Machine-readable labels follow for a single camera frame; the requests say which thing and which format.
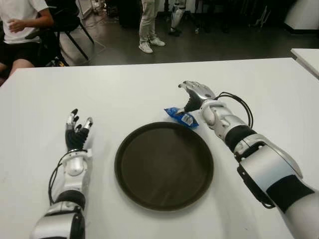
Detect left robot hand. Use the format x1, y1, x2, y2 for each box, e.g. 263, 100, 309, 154
64, 108, 94, 152

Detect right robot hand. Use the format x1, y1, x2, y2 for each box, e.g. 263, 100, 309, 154
177, 80, 216, 117

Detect blue Oreo packet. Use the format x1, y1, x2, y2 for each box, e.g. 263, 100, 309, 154
163, 107, 199, 128

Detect yellow black floor object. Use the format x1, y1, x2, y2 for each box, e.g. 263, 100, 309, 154
51, 58, 69, 67

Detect round dark brown tray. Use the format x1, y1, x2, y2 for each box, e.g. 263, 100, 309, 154
114, 121, 214, 212

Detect white humanoid robot legs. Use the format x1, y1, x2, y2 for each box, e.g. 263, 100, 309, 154
167, 0, 187, 37

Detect standing person beige trousers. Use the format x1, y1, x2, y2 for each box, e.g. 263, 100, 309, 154
138, 0, 165, 54

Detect grey metal folding stand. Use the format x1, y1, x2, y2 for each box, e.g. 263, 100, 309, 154
249, 4, 272, 28

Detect white side table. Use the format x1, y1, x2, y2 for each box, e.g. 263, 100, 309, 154
290, 48, 319, 82

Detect black chair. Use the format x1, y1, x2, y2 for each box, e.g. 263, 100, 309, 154
24, 0, 95, 67

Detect seated person white shirt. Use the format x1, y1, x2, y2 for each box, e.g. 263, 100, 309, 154
0, 0, 55, 75

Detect white panel cart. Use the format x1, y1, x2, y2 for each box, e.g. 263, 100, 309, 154
77, 0, 92, 19

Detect white cabinet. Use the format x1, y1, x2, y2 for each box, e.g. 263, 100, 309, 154
284, 0, 319, 33

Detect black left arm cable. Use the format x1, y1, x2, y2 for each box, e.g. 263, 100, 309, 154
48, 150, 88, 206

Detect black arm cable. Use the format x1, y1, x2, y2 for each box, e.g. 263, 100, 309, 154
215, 92, 255, 129
48, 150, 88, 206

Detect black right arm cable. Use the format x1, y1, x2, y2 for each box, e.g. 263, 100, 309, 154
215, 92, 255, 129

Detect white floor cable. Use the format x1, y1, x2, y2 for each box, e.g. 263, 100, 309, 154
86, 21, 107, 59

